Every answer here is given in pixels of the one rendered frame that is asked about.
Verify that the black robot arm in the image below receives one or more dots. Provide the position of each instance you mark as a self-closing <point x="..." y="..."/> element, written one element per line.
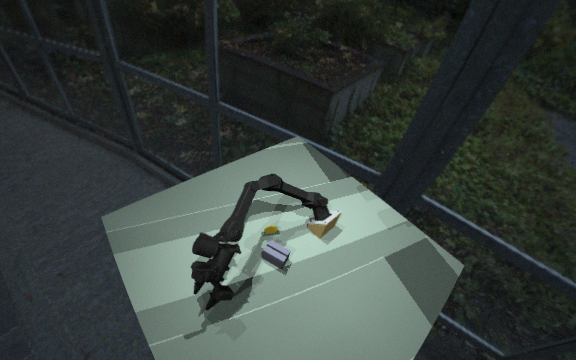
<point x="233" y="228"/>

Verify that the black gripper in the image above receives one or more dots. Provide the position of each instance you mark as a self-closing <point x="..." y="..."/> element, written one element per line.
<point x="220" y="292"/>

